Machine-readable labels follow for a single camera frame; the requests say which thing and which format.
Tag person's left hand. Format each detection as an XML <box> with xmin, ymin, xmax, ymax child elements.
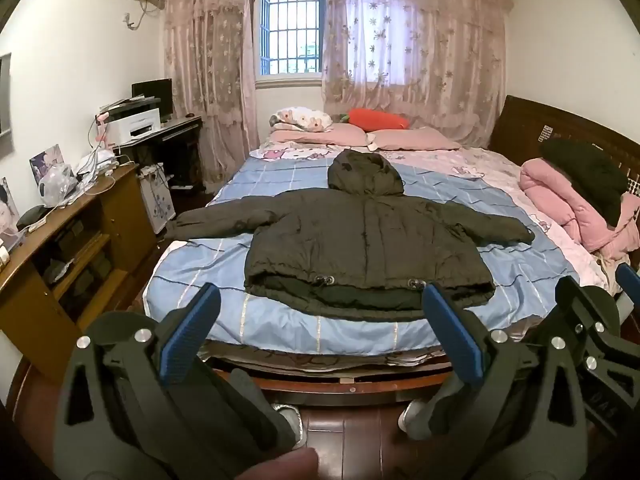
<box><xmin>234</xmin><ymin>447</ymin><xmax>321</xmax><ymax>480</ymax></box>

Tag dark wooden headboard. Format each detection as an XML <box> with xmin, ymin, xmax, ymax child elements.
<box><xmin>487</xmin><ymin>95</ymin><xmax>640</xmax><ymax>221</ymax></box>

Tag dark olive hooded puffer jacket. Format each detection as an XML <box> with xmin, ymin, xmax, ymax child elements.
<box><xmin>165</xmin><ymin>149</ymin><xmax>536</xmax><ymax>322</ymax></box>

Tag clear plastic bag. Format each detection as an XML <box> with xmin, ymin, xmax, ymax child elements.
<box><xmin>39</xmin><ymin>162</ymin><xmax>82</xmax><ymax>209</ymax></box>

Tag black computer monitor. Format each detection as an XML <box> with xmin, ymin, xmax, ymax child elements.
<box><xmin>131</xmin><ymin>78</ymin><xmax>174</xmax><ymax>122</ymax></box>

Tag beige cloth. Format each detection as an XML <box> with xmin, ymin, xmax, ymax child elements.
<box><xmin>599</xmin><ymin>249</ymin><xmax>632</xmax><ymax>292</ymax></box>

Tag framed wall picture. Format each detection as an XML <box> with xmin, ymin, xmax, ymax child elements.
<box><xmin>0</xmin><ymin>52</ymin><xmax>14</xmax><ymax>155</ymax></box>

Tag white flower print box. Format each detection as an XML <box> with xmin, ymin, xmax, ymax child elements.
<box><xmin>139</xmin><ymin>164</ymin><xmax>177</xmax><ymax>237</ymax></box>

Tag person's left shoe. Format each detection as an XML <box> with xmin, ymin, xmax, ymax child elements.
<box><xmin>272</xmin><ymin>402</ymin><xmax>307</xmax><ymax>450</ymax></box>

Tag person's left leg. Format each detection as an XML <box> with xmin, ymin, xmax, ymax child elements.
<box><xmin>199</xmin><ymin>356</ymin><xmax>302</xmax><ymax>462</ymax></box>

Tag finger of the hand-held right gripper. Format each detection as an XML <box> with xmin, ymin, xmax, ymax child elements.
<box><xmin>615</xmin><ymin>262</ymin><xmax>640</xmax><ymax>293</ymax></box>
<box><xmin>555</xmin><ymin>276</ymin><xmax>622</xmax><ymax>377</ymax></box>

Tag person's leg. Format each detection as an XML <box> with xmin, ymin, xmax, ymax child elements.
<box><xmin>199</xmin><ymin>356</ymin><xmax>302</xmax><ymax>462</ymax></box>
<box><xmin>407</xmin><ymin>377</ymin><xmax>468</xmax><ymax>441</ymax></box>

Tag orange carrot plush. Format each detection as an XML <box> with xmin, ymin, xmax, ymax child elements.
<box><xmin>340</xmin><ymin>108</ymin><xmax>412</xmax><ymax>131</ymax></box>

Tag person's right shoe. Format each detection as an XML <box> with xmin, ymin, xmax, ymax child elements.
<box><xmin>398</xmin><ymin>398</ymin><xmax>427</xmax><ymax>434</ymax></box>

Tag black garment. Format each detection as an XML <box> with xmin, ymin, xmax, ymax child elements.
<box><xmin>540</xmin><ymin>138</ymin><xmax>629</xmax><ymax>227</ymax></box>

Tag narrow pink floral lace curtain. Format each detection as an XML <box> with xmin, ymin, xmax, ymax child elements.
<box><xmin>160</xmin><ymin>0</ymin><xmax>262</xmax><ymax>190</ymax></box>

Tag person's right leg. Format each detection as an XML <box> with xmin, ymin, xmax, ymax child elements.
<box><xmin>407</xmin><ymin>377</ymin><xmax>468</xmax><ymax>441</ymax></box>

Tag wide pink floral lace curtain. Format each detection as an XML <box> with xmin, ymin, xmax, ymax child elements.
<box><xmin>320</xmin><ymin>0</ymin><xmax>515</xmax><ymax>150</ymax></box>

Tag floral print pillow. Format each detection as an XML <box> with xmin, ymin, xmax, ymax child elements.
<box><xmin>269</xmin><ymin>106</ymin><xmax>334</xmax><ymax>132</ymax></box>

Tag pink pillow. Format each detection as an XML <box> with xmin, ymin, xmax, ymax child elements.
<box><xmin>270</xmin><ymin>122</ymin><xmax>370</xmax><ymax>147</ymax></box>
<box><xmin>367</xmin><ymin>127</ymin><xmax>462</xmax><ymax>152</ymax></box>

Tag wall socket with cable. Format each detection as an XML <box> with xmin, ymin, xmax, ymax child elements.
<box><xmin>122</xmin><ymin>0</ymin><xmax>167</xmax><ymax>32</ymax></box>

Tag black computer desk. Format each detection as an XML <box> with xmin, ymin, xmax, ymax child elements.
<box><xmin>116</xmin><ymin>114</ymin><xmax>207</xmax><ymax>197</ymax></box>

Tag small photo frame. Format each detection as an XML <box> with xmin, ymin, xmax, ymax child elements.
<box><xmin>29</xmin><ymin>143</ymin><xmax>69</xmax><ymax>184</ymax></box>

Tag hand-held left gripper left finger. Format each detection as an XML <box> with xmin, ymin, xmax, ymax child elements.
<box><xmin>52</xmin><ymin>282</ymin><xmax>223</xmax><ymax>480</ymax></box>

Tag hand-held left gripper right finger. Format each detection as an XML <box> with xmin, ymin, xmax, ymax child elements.
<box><xmin>422</xmin><ymin>282</ymin><xmax>589</xmax><ymax>480</ymax></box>

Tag white printer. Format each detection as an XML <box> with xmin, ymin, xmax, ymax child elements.
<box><xmin>106</xmin><ymin>97</ymin><xmax>164</xmax><ymax>144</ymax></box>

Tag large portrait photo frame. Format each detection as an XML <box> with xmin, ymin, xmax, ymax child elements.
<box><xmin>0</xmin><ymin>176</ymin><xmax>22</xmax><ymax>242</ymax></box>

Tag person's shoe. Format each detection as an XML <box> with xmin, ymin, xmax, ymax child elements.
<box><xmin>398</xmin><ymin>398</ymin><xmax>427</xmax><ymax>434</ymax></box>
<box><xmin>272</xmin><ymin>402</ymin><xmax>307</xmax><ymax>450</ymax></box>

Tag wooden cabinet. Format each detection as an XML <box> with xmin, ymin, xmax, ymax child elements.
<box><xmin>0</xmin><ymin>161</ymin><xmax>157</xmax><ymax>382</ymax></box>

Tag bed with blue sheet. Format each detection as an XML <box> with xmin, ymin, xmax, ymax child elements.
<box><xmin>130</xmin><ymin>95</ymin><xmax>640</xmax><ymax>408</ymax></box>

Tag barred window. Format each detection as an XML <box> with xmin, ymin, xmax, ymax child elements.
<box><xmin>254</xmin><ymin>0</ymin><xmax>329</xmax><ymax>88</ymax></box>

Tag pink quilt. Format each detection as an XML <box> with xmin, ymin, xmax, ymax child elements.
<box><xmin>519</xmin><ymin>157</ymin><xmax>640</xmax><ymax>255</ymax></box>

